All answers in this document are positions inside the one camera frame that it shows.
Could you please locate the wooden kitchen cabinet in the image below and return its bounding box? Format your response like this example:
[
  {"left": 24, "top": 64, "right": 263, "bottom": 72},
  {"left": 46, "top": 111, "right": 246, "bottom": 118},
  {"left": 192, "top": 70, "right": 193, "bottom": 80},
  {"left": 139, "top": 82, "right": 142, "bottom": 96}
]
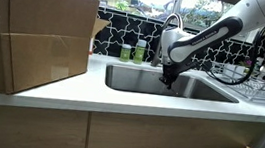
[{"left": 0, "top": 92, "right": 265, "bottom": 148}]

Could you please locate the brown cardboard box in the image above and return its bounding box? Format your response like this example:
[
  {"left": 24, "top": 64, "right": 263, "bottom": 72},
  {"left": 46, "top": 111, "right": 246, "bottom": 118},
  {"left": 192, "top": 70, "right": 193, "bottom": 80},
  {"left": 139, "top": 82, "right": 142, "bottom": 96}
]
[{"left": 0, "top": 0, "right": 114, "bottom": 106}]

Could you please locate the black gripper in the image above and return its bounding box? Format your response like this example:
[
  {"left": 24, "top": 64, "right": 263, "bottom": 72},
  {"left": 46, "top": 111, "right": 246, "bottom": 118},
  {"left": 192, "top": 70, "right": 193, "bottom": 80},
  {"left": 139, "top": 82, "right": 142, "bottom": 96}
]
[{"left": 157, "top": 57, "right": 196, "bottom": 93}]

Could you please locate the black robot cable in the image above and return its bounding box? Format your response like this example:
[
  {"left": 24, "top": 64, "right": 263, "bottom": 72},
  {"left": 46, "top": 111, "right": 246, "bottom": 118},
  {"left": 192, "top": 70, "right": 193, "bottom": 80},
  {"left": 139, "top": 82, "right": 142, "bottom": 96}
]
[{"left": 205, "top": 17, "right": 265, "bottom": 89}]

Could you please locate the metal wire dish rack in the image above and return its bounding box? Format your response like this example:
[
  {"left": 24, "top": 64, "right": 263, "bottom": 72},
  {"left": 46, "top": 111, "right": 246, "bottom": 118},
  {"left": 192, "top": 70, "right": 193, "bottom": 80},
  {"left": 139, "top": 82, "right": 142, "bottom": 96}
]
[{"left": 208, "top": 61, "right": 265, "bottom": 106}]

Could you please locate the tall green soap bottle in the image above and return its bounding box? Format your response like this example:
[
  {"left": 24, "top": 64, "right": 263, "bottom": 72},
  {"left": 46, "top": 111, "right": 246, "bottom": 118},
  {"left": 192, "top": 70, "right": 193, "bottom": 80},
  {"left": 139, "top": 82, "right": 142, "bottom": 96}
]
[{"left": 133, "top": 38, "right": 148, "bottom": 66}]

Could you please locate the chrome gooseneck faucet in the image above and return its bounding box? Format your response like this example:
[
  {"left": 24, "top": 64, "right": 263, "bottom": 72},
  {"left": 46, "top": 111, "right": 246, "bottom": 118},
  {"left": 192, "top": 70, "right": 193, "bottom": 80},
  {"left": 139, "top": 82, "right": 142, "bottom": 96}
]
[{"left": 150, "top": 10, "right": 186, "bottom": 70}]

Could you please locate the stainless steel sink basin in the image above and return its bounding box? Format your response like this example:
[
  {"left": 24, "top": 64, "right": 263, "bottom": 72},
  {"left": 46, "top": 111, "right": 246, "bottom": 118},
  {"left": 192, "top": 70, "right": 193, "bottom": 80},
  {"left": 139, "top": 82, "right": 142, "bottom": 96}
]
[{"left": 104, "top": 63, "right": 243, "bottom": 105}]

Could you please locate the short green soap bottle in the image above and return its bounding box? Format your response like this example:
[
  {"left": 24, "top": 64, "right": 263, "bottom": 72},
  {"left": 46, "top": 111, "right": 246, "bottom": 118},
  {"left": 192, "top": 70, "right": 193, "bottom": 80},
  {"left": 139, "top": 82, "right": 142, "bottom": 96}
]
[{"left": 119, "top": 43, "right": 133, "bottom": 64}]

